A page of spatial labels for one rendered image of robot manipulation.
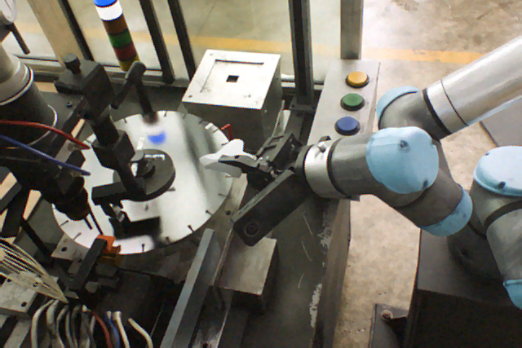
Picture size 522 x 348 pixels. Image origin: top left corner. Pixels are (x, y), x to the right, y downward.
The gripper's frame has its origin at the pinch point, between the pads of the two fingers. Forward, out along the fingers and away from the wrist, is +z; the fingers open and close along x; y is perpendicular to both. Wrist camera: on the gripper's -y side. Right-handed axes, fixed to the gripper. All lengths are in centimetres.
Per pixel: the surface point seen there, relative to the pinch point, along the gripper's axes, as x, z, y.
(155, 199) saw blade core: 2.7, 14.0, -3.4
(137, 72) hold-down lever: 23.1, -3.4, 0.1
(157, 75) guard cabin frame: 10, 53, 38
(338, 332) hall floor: -87, 50, 26
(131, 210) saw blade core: 4.0, 15.9, -7.2
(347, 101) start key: -11.1, 1.1, 36.2
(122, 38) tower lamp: 24.5, 28.3, 21.6
